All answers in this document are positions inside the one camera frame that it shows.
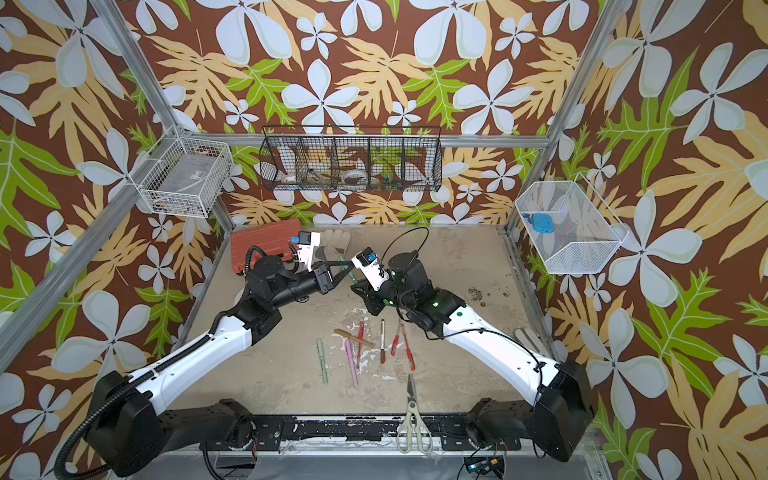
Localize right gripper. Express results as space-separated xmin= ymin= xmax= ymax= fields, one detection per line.
xmin=351 ymin=270 xmax=419 ymax=317

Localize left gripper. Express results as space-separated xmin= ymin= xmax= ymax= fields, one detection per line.
xmin=269 ymin=259 xmax=351 ymax=313

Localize dark green pen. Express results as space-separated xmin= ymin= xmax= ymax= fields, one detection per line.
xmin=338 ymin=255 xmax=358 ymax=285

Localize white brown-capped marker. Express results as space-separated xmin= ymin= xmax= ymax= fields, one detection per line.
xmin=379 ymin=319 xmax=387 ymax=365

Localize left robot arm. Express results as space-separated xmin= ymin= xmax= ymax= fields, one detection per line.
xmin=53 ymin=245 xmax=355 ymax=479

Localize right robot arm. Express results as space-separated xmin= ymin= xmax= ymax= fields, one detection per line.
xmin=352 ymin=248 xmax=596 ymax=462

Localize brown gold pen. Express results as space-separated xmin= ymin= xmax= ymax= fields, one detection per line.
xmin=333 ymin=329 xmax=378 ymax=349

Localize pink pen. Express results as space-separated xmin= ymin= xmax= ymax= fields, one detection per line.
xmin=344 ymin=339 xmax=359 ymax=387

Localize clear red-capped pen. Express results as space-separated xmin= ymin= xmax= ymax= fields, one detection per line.
xmin=390 ymin=323 xmax=402 ymax=357

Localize light green pen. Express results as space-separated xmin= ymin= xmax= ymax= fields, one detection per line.
xmin=316 ymin=338 xmax=329 ymax=385

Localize beige work glove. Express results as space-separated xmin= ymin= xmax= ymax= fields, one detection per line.
xmin=312 ymin=229 xmax=351 ymax=264

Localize red plastic tool case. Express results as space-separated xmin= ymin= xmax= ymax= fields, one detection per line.
xmin=231 ymin=219 xmax=302 ymax=274

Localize blue object in basket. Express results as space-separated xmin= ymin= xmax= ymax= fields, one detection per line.
xmin=523 ymin=213 xmax=555 ymax=234

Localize white mesh basket right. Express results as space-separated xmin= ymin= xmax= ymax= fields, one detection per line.
xmin=515 ymin=175 xmax=629 ymax=276

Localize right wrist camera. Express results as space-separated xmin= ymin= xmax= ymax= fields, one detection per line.
xmin=352 ymin=247 xmax=390 ymax=291

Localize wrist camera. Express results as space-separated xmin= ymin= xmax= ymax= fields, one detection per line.
xmin=352 ymin=247 xmax=390 ymax=291
xmin=289 ymin=231 xmax=321 ymax=271

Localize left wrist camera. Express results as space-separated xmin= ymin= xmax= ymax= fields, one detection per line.
xmin=289 ymin=231 xmax=321 ymax=271

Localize black wire basket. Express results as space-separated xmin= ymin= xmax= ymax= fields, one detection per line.
xmin=256 ymin=125 xmax=444 ymax=192

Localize white handled scissors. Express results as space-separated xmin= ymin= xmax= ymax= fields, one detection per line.
xmin=395 ymin=374 xmax=434 ymax=455

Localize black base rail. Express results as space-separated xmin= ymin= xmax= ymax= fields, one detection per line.
xmin=210 ymin=413 xmax=528 ymax=454

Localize white wire basket left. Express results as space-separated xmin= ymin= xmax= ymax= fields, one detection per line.
xmin=133 ymin=130 xmax=233 ymax=218

